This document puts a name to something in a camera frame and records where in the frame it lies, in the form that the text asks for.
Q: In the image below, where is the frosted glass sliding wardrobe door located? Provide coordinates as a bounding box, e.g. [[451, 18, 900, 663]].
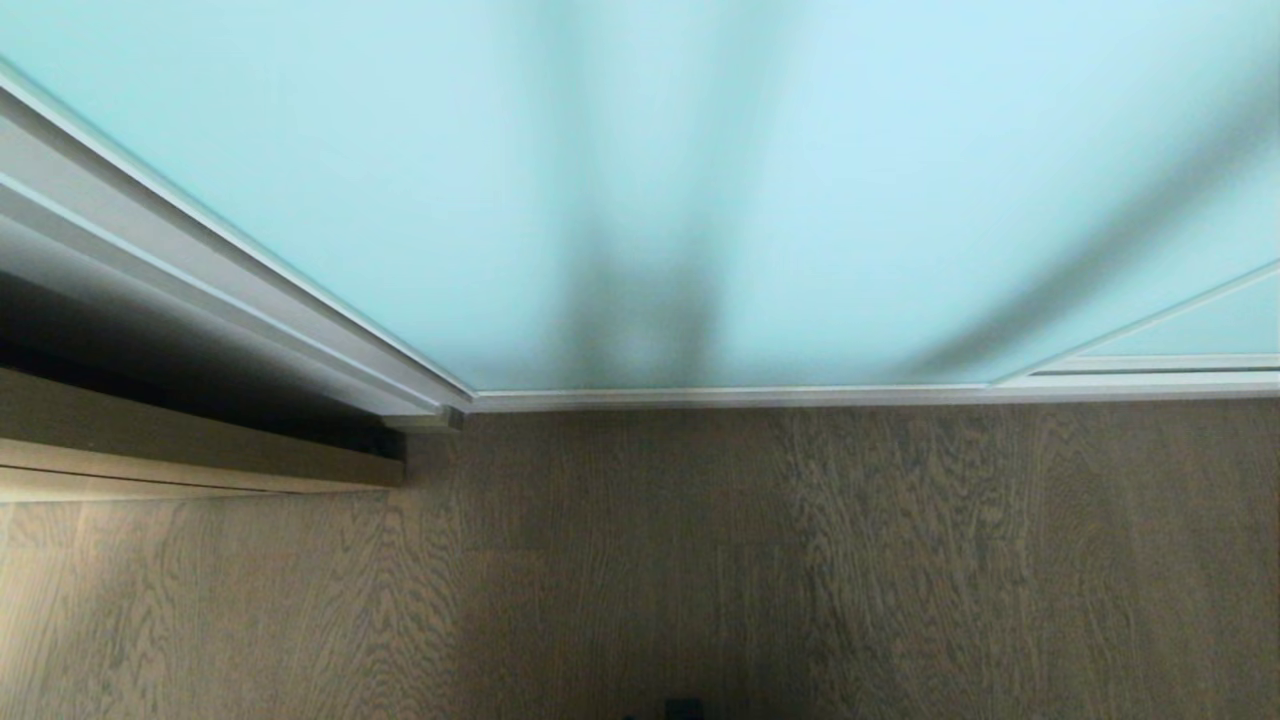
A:
[[0, 0, 1280, 433]]

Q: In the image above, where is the wooden wardrobe base plinth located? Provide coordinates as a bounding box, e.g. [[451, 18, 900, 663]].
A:
[[0, 368, 406, 503]]

